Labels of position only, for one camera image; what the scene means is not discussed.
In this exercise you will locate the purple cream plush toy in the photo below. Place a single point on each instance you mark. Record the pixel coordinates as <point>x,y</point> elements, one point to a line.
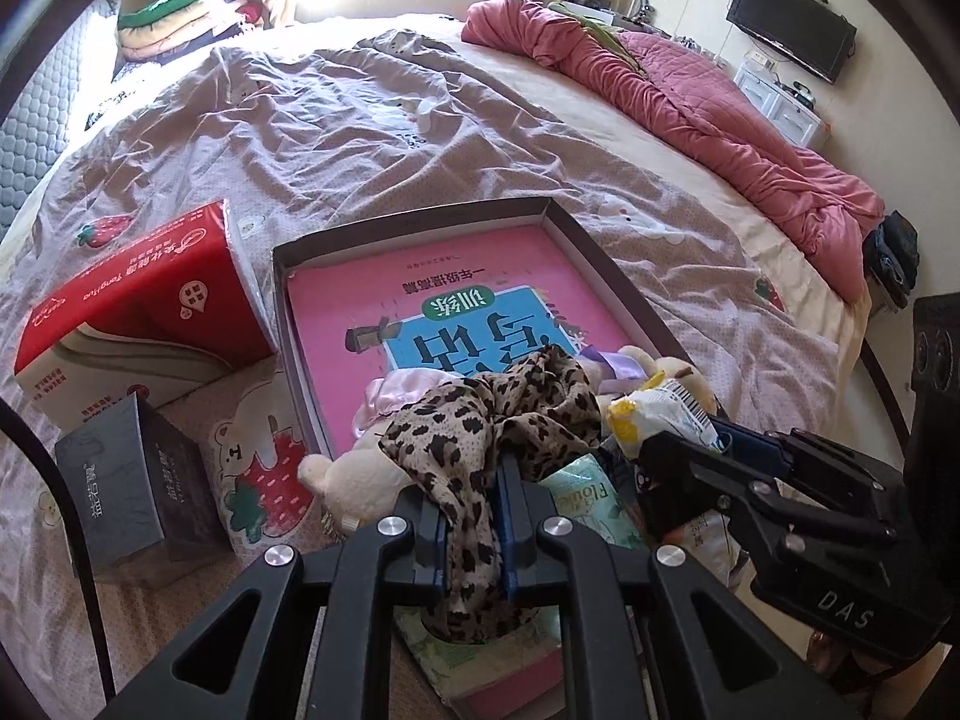
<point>612,375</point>

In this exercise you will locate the stack of folded blankets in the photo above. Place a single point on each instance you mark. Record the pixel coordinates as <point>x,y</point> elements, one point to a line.
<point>168,29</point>

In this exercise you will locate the pink quilted comforter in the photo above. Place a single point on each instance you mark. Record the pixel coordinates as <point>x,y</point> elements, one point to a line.
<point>688,103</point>

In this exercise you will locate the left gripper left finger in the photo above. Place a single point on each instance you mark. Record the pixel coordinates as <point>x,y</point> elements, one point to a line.
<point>298,635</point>

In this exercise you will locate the strawberry bear pillow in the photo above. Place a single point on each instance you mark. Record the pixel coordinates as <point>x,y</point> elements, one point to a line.
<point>253,446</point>

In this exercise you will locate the green tissue pack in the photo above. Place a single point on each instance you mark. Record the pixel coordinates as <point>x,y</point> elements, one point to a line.
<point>455,670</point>
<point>582,491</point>

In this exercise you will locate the grey quilted headboard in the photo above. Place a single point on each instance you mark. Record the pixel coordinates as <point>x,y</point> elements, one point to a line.
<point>54,106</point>

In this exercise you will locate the dark blue square box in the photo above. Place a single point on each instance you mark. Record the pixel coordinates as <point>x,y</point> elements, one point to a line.
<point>141,490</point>

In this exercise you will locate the person's right hand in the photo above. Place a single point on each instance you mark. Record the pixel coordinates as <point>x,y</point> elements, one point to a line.
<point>825,656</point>

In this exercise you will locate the white drawer cabinet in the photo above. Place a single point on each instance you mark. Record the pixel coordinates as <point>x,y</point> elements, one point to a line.
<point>796,122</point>

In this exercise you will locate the black wall television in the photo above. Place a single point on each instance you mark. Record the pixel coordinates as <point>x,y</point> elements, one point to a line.
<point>807,31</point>

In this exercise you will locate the cream plush bear toy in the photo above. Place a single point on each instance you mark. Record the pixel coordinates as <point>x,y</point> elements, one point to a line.
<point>362,485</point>

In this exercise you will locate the dark clothes on floor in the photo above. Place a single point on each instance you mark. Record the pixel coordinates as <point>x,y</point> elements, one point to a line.
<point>891,258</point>

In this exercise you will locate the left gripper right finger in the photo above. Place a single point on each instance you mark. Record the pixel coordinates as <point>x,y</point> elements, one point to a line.
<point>646,633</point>

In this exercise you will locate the yellow white snack packet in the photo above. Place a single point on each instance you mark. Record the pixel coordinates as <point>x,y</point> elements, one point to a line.
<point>666,408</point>

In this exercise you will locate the pink Chinese workbook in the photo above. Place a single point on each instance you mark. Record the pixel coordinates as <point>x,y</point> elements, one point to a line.
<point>466,305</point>

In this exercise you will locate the dark shallow tray box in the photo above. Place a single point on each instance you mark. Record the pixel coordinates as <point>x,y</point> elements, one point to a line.
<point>451,221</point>

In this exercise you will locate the lilac wrinkled bed sheet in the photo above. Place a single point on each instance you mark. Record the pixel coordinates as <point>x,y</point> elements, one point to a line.
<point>314,130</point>

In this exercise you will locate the red white tissue box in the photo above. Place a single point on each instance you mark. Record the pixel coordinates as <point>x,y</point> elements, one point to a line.
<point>160,317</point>

